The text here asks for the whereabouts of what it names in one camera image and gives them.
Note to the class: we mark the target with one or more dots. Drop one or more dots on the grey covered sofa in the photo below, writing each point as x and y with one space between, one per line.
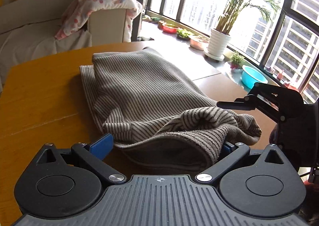
28 29

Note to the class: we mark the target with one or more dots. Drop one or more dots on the floral pink blanket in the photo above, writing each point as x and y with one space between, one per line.
79 12

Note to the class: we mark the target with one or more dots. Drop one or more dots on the white ribbed plant pot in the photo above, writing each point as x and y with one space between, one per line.
217 44

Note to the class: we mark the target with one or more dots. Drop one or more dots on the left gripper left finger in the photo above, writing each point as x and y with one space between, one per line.
91 156

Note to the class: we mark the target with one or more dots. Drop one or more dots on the striped knit garment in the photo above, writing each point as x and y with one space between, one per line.
157 116

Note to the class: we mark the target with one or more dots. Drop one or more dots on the small red flower pot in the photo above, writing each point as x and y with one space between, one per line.
236 61

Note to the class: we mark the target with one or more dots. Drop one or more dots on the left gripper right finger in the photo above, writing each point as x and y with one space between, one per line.
231 156

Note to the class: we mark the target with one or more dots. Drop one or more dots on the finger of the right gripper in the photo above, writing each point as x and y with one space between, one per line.
235 105

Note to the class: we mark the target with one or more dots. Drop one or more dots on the red plant bowl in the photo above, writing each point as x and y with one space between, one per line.
170 28

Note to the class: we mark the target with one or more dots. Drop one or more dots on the pink plant pot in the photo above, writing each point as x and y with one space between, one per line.
198 42

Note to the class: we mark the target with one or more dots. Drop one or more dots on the teal plastic basin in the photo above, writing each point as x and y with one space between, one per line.
250 76

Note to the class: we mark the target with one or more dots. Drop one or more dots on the green plant tray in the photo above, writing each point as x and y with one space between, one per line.
183 34

